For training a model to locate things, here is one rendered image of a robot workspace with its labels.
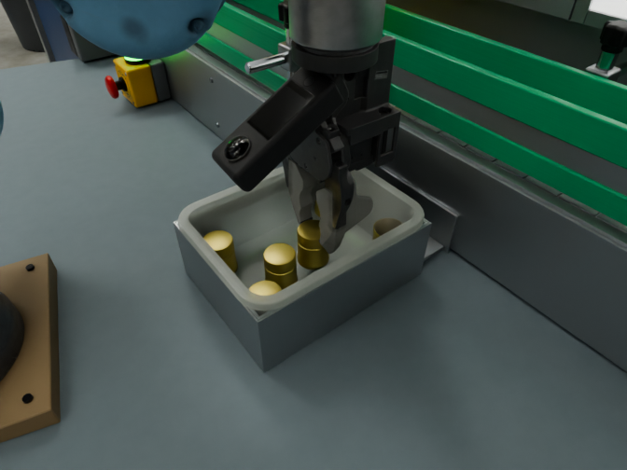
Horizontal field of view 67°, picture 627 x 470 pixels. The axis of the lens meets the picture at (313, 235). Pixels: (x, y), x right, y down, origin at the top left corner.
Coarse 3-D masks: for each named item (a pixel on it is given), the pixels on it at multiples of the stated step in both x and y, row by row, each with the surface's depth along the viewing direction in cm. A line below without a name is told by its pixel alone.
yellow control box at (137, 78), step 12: (120, 60) 85; (156, 60) 85; (120, 72) 84; (132, 72) 82; (144, 72) 83; (156, 72) 85; (132, 84) 83; (144, 84) 85; (156, 84) 86; (168, 84) 87; (132, 96) 85; (144, 96) 86; (156, 96) 87; (168, 96) 89
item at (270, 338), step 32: (416, 192) 59; (448, 224) 56; (192, 256) 50; (384, 256) 48; (416, 256) 53; (224, 288) 45; (320, 288) 44; (352, 288) 48; (384, 288) 52; (224, 320) 50; (256, 320) 41; (288, 320) 44; (320, 320) 47; (256, 352) 45; (288, 352) 47
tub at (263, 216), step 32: (224, 192) 53; (256, 192) 55; (288, 192) 58; (384, 192) 54; (192, 224) 51; (224, 224) 54; (256, 224) 57; (288, 224) 60; (416, 224) 49; (256, 256) 55; (352, 256) 45; (288, 288) 42
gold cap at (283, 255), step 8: (272, 248) 50; (280, 248) 50; (288, 248) 50; (264, 256) 49; (272, 256) 49; (280, 256) 49; (288, 256) 49; (264, 264) 50; (272, 264) 48; (280, 264) 48; (288, 264) 48; (296, 264) 50; (272, 272) 49; (280, 272) 49; (288, 272) 49; (296, 272) 51; (272, 280) 50; (280, 280) 50; (288, 280) 50; (296, 280) 52
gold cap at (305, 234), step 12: (300, 228) 50; (312, 228) 50; (300, 240) 50; (312, 240) 49; (300, 252) 51; (312, 252) 50; (324, 252) 51; (300, 264) 52; (312, 264) 51; (324, 264) 52
